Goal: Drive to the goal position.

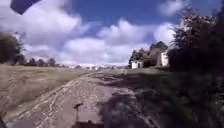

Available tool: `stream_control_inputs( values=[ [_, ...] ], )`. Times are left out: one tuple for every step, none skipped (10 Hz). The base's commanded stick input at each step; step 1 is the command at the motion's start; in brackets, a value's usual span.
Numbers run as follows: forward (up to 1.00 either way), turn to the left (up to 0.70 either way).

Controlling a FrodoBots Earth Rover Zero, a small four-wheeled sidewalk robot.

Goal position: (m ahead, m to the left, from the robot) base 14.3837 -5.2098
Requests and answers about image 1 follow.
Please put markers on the dry grass field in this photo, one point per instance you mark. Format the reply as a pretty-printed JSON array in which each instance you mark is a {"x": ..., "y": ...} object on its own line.
[{"x": 30, "y": 80}]

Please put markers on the row of distant trees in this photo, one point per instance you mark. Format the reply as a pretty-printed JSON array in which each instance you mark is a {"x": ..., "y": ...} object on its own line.
[{"x": 40, "y": 62}]

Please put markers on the grey asphalt path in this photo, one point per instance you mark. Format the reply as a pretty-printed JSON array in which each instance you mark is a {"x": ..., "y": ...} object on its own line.
[{"x": 66, "y": 100}]

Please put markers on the small white building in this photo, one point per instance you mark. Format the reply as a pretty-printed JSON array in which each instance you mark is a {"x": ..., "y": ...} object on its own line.
[{"x": 136, "y": 64}]

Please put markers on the group of trees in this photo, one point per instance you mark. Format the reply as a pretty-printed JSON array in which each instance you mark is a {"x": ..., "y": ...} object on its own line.
[{"x": 150, "y": 53}]

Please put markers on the distant buildings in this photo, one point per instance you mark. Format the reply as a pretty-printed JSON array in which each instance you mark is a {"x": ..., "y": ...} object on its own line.
[{"x": 93, "y": 66}]

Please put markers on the shaded grass field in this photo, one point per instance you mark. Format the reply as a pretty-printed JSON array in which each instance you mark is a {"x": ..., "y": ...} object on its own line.
[{"x": 173, "y": 96}]

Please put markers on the large dark tree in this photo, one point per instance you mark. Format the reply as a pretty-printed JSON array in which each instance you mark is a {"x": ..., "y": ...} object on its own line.
[{"x": 196, "y": 46}]

